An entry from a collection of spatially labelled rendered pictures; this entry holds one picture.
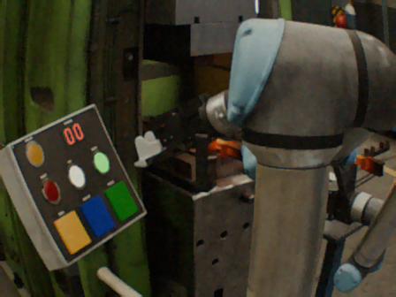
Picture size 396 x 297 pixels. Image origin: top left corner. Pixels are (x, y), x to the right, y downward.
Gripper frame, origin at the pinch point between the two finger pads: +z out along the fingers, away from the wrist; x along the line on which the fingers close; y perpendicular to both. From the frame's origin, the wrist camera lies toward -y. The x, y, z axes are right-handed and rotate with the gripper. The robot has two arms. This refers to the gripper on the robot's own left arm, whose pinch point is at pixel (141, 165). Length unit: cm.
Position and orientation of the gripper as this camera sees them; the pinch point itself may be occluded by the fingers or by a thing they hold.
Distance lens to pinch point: 116.5
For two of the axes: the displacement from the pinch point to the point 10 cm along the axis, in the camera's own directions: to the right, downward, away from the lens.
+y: -4.5, -8.9, -0.6
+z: -7.8, 3.5, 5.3
